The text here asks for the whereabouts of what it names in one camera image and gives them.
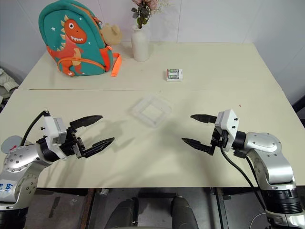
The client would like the clear plastic box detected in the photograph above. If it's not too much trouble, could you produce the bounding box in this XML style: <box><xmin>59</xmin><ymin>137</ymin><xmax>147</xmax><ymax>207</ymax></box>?
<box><xmin>128</xmin><ymin>94</ymin><xmax>173</xmax><ymax>129</ymax></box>

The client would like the teal dinosaur backpack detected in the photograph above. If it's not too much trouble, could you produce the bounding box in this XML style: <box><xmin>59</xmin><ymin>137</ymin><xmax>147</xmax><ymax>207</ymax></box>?
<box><xmin>39</xmin><ymin>0</ymin><xmax>122</xmax><ymax>77</ymax></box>

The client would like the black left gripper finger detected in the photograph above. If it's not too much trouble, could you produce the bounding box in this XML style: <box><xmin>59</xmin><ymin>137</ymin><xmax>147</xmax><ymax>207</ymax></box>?
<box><xmin>82</xmin><ymin>137</ymin><xmax>115</xmax><ymax>159</ymax></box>
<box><xmin>69</xmin><ymin>114</ymin><xmax>104</xmax><ymax>131</ymax></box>

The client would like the small white open box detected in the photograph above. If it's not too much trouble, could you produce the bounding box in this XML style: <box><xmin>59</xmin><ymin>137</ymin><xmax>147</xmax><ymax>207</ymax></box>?
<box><xmin>166</xmin><ymin>68</ymin><xmax>183</xmax><ymax>83</ymax></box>

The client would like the black angular object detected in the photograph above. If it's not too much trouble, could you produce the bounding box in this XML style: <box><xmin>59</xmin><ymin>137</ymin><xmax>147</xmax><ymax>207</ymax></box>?
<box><xmin>292</xmin><ymin>95</ymin><xmax>305</xmax><ymax>115</ymax></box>

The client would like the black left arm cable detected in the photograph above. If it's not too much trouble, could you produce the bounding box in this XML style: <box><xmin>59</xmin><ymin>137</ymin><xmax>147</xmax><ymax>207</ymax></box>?
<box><xmin>19</xmin><ymin>110</ymin><xmax>51</xmax><ymax>146</ymax></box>

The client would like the cream padded cloth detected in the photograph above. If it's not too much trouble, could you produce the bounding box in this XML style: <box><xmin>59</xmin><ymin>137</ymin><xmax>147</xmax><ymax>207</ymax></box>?
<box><xmin>0</xmin><ymin>68</ymin><xmax>20</xmax><ymax>113</ymax></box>

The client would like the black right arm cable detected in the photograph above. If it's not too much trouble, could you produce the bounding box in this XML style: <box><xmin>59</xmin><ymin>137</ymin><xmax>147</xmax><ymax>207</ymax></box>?
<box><xmin>220</xmin><ymin>145</ymin><xmax>269</xmax><ymax>213</ymax></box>

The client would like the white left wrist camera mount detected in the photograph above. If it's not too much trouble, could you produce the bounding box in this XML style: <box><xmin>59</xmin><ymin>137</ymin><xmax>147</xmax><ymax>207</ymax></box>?
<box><xmin>41</xmin><ymin>115</ymin><xmax>68</xmax><ymax>160</ymax></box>

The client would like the dark rounded shape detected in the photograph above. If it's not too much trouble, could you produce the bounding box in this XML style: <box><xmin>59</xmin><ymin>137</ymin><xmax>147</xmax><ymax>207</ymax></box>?
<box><xmin>171</xmin><ymin>195</ymin><xmax>200</xmax><ymax>229</ymax></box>
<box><xmin>111</xmin><ymin>197</ymin><xmax>140</xmax><ymax>229</ymax></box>

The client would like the white ceramic vase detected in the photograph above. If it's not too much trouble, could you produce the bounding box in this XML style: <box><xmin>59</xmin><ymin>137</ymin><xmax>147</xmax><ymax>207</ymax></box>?
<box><xmin>131</xmin><ymin>25</ymin><xmax>150</xmax><ymax>62</ymax></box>

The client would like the pink flower bouquet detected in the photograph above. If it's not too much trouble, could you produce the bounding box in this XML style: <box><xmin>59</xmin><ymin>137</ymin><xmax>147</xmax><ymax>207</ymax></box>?
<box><xmin>131</xmin><ymin>0</ymin><xmax>161</xmax><ymax>31</ymax></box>

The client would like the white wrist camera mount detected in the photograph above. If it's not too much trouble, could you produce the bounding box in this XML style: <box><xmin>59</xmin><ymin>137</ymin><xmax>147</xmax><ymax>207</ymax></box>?
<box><xmin>41</xmin><ymin>115</ymin><xmax>68</xmax><ymax>160</ymax></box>
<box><xmin>215</xmin><ymin>109</ymin><xmax>240</xmax><ymax>153</ymax></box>

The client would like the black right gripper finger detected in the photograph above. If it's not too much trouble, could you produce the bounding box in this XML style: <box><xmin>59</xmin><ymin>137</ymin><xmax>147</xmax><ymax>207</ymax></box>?
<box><xmin>181</xmin><ymin>137</ymin><xmax>214</xmax><ymax>156</ymax></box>
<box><xmin>190</xmin><ymin>114</ymin><xmax>218</xmax><ymax>125</ymax></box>

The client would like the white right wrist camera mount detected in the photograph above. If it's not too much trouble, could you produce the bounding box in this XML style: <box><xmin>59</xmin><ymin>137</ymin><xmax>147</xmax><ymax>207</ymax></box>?
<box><xmin>215</xmin><ymin>109</ymin><xmax>240</xmax><ymax>153</ymax></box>

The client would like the beige plush toy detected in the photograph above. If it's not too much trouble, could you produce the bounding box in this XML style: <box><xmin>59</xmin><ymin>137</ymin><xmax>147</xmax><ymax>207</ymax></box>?
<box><xmin>100</xmin><ymin>22</ymin><xmax>123</xmax><ymax>46</ymax></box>

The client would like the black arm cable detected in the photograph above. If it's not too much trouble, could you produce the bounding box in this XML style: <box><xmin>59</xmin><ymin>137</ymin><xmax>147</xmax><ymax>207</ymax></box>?
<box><xmin>19</xmin><ymin>110</ymin><xmax>51</xmax><ymax>146</ymax></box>
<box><xmin>220</xmin><ymin>145</ymin><xmax>269</xmax><ymax>213</ymax></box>

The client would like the grey round disc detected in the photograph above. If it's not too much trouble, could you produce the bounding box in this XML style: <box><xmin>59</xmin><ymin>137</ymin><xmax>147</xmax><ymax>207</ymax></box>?
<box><xmin>0</xmin><ymin>135</ymin><xmax>21</xmax><ymax>153</ymax></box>

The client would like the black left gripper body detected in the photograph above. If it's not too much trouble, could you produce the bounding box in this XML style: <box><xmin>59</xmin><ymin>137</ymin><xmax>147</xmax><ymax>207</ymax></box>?
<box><xmin>59</xmin><ymin>125</ymin><xmax>86</xmax><ymax>159</ymax></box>

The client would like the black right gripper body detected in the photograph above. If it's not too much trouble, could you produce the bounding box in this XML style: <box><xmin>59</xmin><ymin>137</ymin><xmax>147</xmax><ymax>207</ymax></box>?
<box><xmin>209</xmin><ymin>127</ymin><xmax>231</xmax><ymax>156</ymax></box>

